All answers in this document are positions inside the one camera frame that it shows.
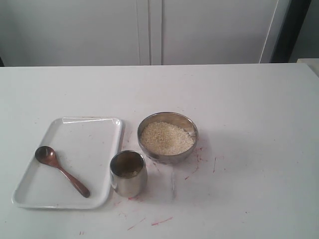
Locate white rectangular tray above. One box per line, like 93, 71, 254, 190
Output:
12, 117, 124, 210

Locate brown wooden spoon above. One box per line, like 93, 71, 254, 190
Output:
34, 145, 91, 198

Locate steel bowl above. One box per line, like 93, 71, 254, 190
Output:
137, 112, 199, 164

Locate white rice grains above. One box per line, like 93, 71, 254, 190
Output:
141, 121, 194, 155

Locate small steel cup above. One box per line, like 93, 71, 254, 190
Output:
110, 150, 148, 198

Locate white cabinet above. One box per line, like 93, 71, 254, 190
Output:
0, 0, 290, 66

